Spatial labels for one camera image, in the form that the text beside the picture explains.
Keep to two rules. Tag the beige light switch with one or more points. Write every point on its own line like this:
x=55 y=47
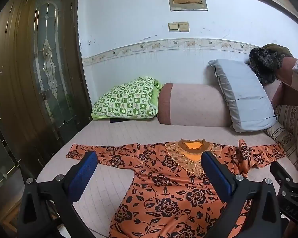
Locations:
x=183 y=26
x=173 y=27

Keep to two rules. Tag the brown headboard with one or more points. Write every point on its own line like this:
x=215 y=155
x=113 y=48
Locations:
x=288 y=89

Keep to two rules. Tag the floral wallpaper border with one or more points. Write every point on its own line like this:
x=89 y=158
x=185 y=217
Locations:
x=164 y=45

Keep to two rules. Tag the grey pillow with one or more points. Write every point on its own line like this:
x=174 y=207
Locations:
x=245 y=99

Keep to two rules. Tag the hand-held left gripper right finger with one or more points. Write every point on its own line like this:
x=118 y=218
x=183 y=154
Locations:
x=216 y=176

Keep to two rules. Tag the green checkered pillow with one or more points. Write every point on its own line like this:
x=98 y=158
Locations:
x=124 y=99

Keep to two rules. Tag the pink bolster cushion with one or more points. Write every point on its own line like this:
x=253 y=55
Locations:
x=193 y=104

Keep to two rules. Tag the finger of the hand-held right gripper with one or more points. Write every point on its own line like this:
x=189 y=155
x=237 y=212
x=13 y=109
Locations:
x=279 y=172

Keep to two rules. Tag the metal framed glass door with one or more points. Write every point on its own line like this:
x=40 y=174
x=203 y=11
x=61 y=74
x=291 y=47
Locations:
x=0 y=158

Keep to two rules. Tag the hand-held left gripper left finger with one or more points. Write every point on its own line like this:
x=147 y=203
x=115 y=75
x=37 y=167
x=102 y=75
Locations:
x=83 y=173

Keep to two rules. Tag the black furry garment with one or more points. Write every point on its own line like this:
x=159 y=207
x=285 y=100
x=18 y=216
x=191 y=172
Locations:
x=265 y=62

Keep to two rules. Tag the orange floral shirt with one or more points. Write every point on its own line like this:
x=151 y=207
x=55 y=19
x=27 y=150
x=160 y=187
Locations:
x=168 y=191

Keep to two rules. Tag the striped beige cushion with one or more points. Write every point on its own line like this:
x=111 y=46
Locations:
x=288 y=129

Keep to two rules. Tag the wooden door with glass pane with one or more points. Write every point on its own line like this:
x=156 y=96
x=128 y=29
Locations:
x=19 y=79

